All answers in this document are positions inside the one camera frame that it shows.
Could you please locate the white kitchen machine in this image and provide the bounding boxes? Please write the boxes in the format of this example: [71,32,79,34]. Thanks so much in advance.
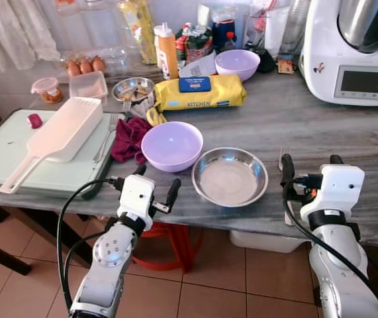
[299,0,378,107]

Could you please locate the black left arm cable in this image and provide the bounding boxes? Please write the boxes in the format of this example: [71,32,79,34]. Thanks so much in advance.
[56,177,119,315]

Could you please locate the pale green cutting board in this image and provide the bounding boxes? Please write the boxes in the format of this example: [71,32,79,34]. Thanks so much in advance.
[0,109,120,199]

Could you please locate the yellow kitchen cloth package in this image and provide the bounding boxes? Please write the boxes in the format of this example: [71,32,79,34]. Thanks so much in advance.
[154,74,247,111]

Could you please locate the small steel bowl with food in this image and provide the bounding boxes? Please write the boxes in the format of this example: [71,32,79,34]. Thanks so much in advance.
[113,77,155,104]

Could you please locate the white curtain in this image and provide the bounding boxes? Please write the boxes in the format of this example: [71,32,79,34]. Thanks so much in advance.
[0,0,61,71]

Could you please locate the small pink-lidded plastic container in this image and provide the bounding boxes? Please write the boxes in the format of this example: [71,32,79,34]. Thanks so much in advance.
[31,78,63,104]

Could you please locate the orange bottle with white cap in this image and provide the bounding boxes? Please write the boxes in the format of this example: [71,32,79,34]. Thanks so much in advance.
[154,23,179,80]

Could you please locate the small brown box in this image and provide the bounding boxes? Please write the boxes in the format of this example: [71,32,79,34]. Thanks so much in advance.
[277,53,295,74]

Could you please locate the white paper envelope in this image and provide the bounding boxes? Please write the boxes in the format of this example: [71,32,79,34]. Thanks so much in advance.
[179,52,218,80]

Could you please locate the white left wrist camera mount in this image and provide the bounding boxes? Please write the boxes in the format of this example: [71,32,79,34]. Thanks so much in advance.
[117,174,157,223]

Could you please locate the dark red cloth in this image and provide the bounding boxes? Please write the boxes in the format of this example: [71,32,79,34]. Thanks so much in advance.
[111,117,153,164]

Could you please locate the black round object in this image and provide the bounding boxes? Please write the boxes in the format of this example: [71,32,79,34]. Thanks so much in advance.
[255,49,277,74]

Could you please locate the clear plastic food box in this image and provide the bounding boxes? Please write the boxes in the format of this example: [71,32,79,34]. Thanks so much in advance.
[68,71,109,101]

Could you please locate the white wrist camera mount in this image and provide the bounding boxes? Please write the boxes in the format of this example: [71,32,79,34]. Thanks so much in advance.
[300,164,366,223]
[117,174,157,223]

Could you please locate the stack of clear cups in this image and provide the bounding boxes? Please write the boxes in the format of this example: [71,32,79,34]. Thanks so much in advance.
[280,0,310,58]

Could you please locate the red plastic stool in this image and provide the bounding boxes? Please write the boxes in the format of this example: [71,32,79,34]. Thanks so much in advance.
[132,222,203,273]

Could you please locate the green and red food packet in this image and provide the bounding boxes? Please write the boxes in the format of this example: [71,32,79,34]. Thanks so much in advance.
[175,23,214,64]

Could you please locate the large empty steel bowl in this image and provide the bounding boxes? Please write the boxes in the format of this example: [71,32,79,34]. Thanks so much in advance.
[192,147,269,207]

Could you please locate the steel fork by board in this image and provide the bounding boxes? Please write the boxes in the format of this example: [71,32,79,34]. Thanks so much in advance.
[94,114,118,164]

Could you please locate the white storage box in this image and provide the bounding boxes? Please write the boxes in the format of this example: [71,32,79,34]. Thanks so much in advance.
[230,230,307,254]

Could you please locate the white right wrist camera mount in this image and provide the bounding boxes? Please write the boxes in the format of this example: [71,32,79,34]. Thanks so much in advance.
[300,164,366,223]

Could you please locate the small red piece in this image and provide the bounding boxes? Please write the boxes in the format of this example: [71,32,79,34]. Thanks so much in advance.
[28,113,44,129]

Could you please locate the steel mixing jug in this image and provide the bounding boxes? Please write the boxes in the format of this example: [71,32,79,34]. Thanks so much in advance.
[338,0,378,54]

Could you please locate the tall yellow food pack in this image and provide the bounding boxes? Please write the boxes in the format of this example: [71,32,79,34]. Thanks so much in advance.
[117,0,158,66]

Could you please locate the white long-handled plastic tray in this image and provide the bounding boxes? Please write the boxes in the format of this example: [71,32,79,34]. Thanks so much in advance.
[0,97,103,194]

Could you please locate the small purple plastic bowl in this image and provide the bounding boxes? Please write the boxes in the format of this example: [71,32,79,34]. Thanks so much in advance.
[215,50,261,81]

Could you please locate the large purple plastic bowl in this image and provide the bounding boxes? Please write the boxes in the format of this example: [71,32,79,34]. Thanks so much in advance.
[141,121,204,173]

